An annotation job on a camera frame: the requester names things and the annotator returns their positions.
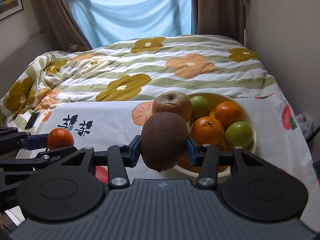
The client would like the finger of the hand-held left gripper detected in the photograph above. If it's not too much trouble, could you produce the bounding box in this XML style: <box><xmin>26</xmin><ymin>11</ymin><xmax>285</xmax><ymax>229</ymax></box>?
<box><xmin>0</xmin><ymin>127</ymin><xmax>49</xmax><ymax>152</ymax></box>
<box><xmin>0</xmin><ymin>146</ymin><xmax>79</xmax><ymax>171</ymax></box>

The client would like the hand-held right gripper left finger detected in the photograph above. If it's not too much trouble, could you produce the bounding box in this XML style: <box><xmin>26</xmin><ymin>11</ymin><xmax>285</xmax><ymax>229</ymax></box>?
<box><xmin>32</xmin><ymin>135</ymin><xmax>142</xmax><ymax>189</ymax></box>

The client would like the white printed tablecloth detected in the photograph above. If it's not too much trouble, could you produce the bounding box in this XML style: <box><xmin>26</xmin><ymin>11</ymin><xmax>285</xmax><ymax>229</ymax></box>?
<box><xmin>5</xmin><ymin>90</ymin><xmax>314</xmax><ymax>220</ymax></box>

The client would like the wrinkled brown apple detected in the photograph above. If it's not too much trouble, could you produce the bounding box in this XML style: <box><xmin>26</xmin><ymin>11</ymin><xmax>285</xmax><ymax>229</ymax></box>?
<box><xmin>152</xmin><ymin>91</ymin><xmax>192</xmax><ymax>123</ymax></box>

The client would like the small mandarin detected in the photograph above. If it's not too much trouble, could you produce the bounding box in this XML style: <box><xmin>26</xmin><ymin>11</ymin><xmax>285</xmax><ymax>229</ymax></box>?
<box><xmin>47</xmin><ymin>127</ymin><xmax>75</xmax><ymax>151</ymax></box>

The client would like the brown kiwi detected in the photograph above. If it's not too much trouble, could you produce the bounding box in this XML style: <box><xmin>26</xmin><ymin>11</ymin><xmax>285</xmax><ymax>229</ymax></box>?
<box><xmin>140</xmin><ymin>112</ymin><xmax>188</xmax><ymax>172</ymax></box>

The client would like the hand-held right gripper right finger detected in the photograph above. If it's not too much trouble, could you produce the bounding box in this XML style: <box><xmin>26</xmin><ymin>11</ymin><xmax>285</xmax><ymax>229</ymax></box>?
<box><xmin>186</xmin><ymin>136</ymin><xmax>290</xmax><ymax>188</ymax></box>

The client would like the black smartphone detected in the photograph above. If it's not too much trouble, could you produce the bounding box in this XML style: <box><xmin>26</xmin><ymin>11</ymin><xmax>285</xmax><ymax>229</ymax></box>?
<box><xmin>24</xmin><ymin>112</ymin><xmax>40</xmax><ymax>130</ymax></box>

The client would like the cream ceramic bowl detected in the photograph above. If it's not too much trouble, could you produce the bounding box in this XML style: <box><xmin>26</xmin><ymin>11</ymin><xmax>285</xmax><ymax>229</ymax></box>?
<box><xmin>172</xmin><ymin>92</ymin><xmax>257</xmax><ymax>179</ymax></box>

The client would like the light blue cloth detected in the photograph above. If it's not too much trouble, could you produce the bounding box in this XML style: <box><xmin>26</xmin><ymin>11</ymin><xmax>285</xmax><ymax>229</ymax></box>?
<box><xmin>70</xmin><ymin>0</ymin><xmax>195</xmax><ymax>48</ymax></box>

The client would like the small orange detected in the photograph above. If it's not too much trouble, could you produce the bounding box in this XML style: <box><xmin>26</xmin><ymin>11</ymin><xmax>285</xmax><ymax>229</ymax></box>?
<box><xmin>214</xmin><ymin>101</ymin><xmax>243</xmax><ymax>130</ymax></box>

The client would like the black cable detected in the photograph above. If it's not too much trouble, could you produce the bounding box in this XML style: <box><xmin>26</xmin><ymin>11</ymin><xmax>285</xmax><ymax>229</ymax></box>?
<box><xmin>306</xmin><ymin>126</ymin><xmax>320</xmax><ymax>143</ymax></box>

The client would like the large green apple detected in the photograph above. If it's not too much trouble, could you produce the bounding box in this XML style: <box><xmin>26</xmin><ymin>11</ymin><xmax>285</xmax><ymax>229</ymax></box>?
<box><xmin>224</xmin><ymin>121</ymin><xmax>253</xmax><ymax>150</ymax></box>

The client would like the small green apple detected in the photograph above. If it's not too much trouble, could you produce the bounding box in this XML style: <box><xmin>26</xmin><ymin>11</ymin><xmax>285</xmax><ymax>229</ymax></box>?
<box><xmin>190</xmin><ymin>95</ymin><xmax>210</xmax><ymax>121</ymax></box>

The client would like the large orange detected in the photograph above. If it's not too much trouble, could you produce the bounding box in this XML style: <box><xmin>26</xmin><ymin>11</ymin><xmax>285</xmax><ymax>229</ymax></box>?
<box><xmin>191</xmin><ymin>116</ymin><xmax>225</xmax><ymax>148</ymax></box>

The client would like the clear plastic bag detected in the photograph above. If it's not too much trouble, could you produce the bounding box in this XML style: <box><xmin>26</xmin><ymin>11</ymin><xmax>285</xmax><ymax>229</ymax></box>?
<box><xmin>291</xmin><ymin>112</ymin><xmax>313</xmax><ymax>135</ymax></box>

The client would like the floral striped blanket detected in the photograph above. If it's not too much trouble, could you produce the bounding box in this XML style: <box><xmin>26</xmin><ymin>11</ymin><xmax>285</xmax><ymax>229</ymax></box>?
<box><xmin>0</xmin><ymin>34</ymin><xmax>277</xmax><ymax>128</ymax></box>

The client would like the brown curtain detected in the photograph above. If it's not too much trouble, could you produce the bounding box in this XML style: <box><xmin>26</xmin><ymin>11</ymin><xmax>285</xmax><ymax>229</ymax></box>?
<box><xmin>27</xmin><ymin>0</ymin><xmax>92</xmax><ymax>52</ymax></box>
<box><xmin>189</xmin><ymin>0</ymin><xmax>247</xmax><ymax>45</ymax></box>

